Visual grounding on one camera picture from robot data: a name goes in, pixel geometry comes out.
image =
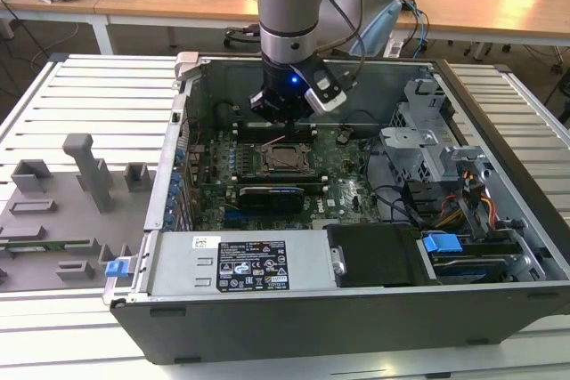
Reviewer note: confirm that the hard disk in blue carrier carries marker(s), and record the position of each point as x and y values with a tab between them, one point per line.
441	243

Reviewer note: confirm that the black chair base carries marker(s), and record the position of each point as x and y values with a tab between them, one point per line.
236	36

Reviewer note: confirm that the square CPU chip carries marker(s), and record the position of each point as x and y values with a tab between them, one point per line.
285	158

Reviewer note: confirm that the green RAM stick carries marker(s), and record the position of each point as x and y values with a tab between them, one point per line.
53	245

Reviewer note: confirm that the black graphics card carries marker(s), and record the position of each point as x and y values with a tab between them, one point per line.
271	199

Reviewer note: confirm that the CPU socket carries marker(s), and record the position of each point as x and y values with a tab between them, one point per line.
263	170

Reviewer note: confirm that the green motherboard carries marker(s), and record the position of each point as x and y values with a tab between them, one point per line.
343	193

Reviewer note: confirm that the grey parts rack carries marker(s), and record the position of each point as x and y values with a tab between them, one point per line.
67	228

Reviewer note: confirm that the blue release latch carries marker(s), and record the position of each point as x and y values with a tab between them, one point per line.
115	269

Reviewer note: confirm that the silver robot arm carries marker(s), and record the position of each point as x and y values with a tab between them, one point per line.
289	2

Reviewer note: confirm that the black open PC case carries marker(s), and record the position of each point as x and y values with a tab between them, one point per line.
311	326

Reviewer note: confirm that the coin cell battery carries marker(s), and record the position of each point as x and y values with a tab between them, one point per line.
343	137

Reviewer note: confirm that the blue expansion slot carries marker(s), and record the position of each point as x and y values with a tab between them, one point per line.
232	219

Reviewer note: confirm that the black plastic shroud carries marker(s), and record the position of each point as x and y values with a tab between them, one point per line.
378	255

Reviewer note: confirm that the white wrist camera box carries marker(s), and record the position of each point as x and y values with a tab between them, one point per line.
325	91

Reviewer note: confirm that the silver drive cage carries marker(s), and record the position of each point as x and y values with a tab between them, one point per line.
414	148

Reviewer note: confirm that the black RAM slot bank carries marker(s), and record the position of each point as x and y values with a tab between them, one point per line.
276	179
249	133

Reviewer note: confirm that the silver power supply unit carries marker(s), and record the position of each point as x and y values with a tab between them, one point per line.
178	264

